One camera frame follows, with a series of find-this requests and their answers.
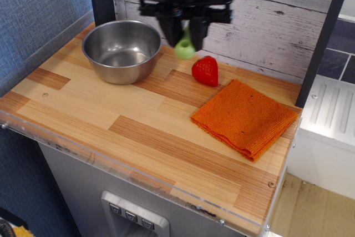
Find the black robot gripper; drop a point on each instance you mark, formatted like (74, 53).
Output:
(199, 12)

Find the white toy sink unit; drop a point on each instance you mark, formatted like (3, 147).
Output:
(323, 149)

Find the silver dispenser button panel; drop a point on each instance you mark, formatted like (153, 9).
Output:
(126, 218)

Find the grey toy fridge cabinet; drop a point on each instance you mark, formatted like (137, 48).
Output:
(82, 186)

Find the red toy strawberry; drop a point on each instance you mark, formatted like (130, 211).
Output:
(205, 70)

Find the stainless steel bowl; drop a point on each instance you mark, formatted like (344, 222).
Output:
(122, 52)

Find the orange folded towel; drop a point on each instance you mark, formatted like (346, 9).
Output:
(244, 119)

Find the clear acrylic edge guard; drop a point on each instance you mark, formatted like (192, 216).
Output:
(167, 156)

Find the dark right frame post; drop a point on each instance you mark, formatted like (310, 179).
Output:
(325, 34)

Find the green handled grey toy spatula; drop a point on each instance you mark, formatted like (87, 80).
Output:
(185, 49)

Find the yellow object at corner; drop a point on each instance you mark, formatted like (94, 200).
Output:
(22, 232)

